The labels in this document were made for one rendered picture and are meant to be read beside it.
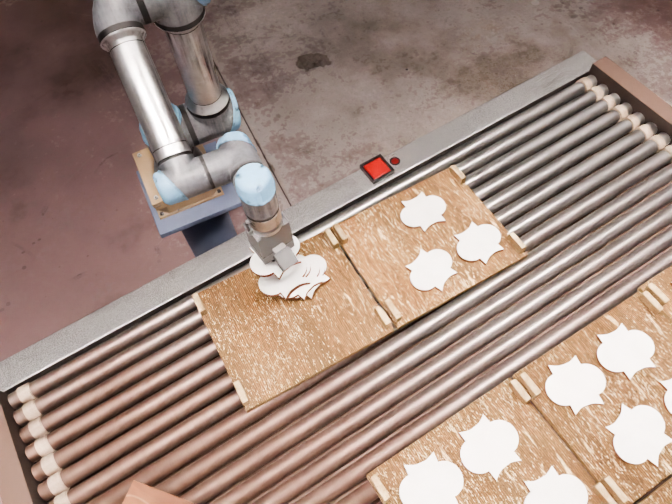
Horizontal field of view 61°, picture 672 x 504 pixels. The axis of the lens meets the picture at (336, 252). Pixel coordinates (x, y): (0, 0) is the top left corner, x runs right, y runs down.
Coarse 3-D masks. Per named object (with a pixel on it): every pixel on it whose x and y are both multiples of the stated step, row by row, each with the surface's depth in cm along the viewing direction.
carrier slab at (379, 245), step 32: (416, 192) 164; (448, 192) 163; (352, 224) 159; (384, 224) 159; (448, 224) 158; (480, 224) 157; (352, 256) 154; (384, 256) 154; (416, 256) 153; (512, 256) 152; (384, 288) 149; (448, 288) 148
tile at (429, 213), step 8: (416, 200) 161; (424, 200) 161; (432, 200) 161; (440, 200) 161; (408, 208) 160; (416, 208) 160; (424, 208) 160; (432, 208) 159; (440, 208) 159; (400, 216) 159; (408, 216) 158; (416, 216) 158; (424, 216) 158; (432, 216) 158; (440, 216) 158; (408, 224) 157; (416, 224) 157; (424, 224) 157; (432, 224) 157; (424, 232) 156
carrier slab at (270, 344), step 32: (224, 288) 151; (256, 288) 151; (320, 288) 150; (352, 288) 149; (224, 320) 147; (256, 320) 146; (288, 320) 146; (320, 320) 145; (352, 320) 145; (224, 352) 142; (256, 352) 142; (288, 352) 141; (320, 352) 141; (352, 352) 141; (256, 384) 138; (288, 384) 137
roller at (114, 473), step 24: (648, 144) 171; (624, 168) 168; (576, 192) 163; (528, 216) 160; (216, 408) 137; (168, 432) 135; (192, 432) 135; (144, 456) 132; (96, 480) 130; (120, 480) 132
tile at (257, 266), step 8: (296, 240) 140; (296, 248) 139; (256, 256) 138; (296, 256) 138; (256, 264) 137; (264, 264) 137; (272, 264) 137; (256, 272) 136; (264, 272) 136; (272, 272) 136; (280, 272) 136
